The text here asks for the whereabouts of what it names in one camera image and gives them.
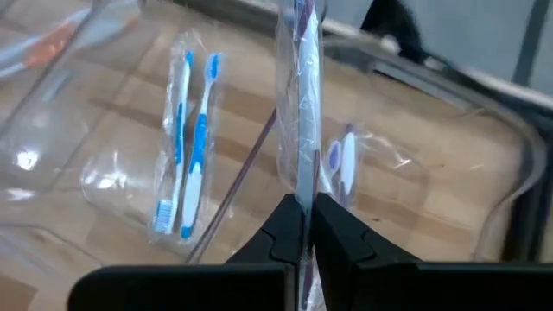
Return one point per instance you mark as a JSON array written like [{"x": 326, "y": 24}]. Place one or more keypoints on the black table clamp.
[{"x": 393, "y": 26}]

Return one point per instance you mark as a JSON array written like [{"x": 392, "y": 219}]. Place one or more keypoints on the blue white toothbrush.
[
  {"x": 199, "y": 142},
  {"x": 178, "y": 129}
]

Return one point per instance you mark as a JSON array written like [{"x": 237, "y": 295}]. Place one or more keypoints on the orange white toothbrush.
[{"x": 47, "y": 47}]

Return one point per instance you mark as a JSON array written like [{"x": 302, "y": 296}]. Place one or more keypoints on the purple white toothbrush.
[
  {"x": 309, "y": 108},
  {"x": 334, "y": 155},
  {"x": 347, "y": 160}
]

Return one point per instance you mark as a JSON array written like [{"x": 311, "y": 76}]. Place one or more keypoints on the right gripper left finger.
[{"x": 194, "y": 289}]

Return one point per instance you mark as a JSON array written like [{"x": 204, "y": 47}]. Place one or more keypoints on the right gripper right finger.
[{"x": 432, "y": 289}]

